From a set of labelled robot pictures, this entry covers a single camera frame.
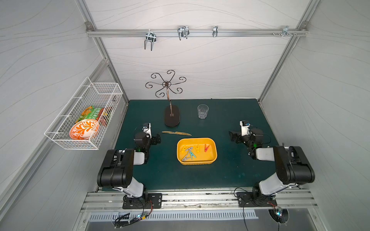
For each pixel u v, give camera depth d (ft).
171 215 2.31
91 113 2.17
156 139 2.81
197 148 3.01
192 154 2.92
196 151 2.97
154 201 2.41
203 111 3.64
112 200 2.45
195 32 2.54
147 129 2.64
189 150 2.97
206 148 3.04
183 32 2.51
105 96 2.63
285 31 2.51
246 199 2.40
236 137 2.82
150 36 2.57
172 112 3.54
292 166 1.54
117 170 1.47
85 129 2.09
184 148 3.00
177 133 3.38
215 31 2.38
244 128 2.73
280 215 2.35
